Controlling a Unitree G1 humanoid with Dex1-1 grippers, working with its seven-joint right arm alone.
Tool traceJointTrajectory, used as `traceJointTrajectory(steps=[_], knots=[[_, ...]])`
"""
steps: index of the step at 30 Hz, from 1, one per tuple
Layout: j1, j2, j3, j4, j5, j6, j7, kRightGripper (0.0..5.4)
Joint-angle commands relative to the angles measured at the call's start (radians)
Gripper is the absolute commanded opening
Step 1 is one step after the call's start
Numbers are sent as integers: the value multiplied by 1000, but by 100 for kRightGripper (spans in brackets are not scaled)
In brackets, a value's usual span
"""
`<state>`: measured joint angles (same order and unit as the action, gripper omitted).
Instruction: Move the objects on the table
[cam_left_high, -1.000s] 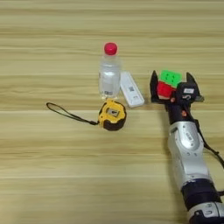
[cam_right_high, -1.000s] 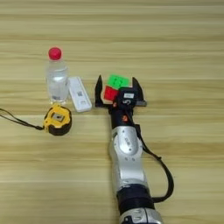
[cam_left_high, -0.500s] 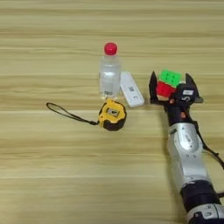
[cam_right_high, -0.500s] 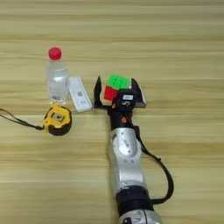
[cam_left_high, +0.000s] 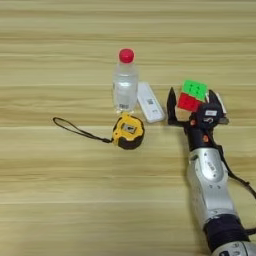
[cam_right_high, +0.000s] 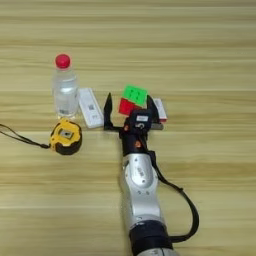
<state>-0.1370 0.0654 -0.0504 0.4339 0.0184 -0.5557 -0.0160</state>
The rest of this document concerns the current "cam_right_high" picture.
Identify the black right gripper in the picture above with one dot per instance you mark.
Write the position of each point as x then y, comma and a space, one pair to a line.
133, 143

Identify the white remote with QR code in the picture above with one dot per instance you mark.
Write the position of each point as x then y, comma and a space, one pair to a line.
90, 108

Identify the clear bottle with red cap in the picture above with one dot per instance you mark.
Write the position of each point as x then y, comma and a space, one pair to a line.
65, 93

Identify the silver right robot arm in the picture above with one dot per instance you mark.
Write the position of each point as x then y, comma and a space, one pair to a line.
140, 190

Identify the black box with white label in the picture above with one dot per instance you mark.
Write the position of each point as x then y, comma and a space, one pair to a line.
140, 121

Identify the red and green puzzle cube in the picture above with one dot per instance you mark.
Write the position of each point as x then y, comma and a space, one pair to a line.
133, 96

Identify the small red and white box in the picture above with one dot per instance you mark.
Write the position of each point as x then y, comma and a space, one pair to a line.
161, 110

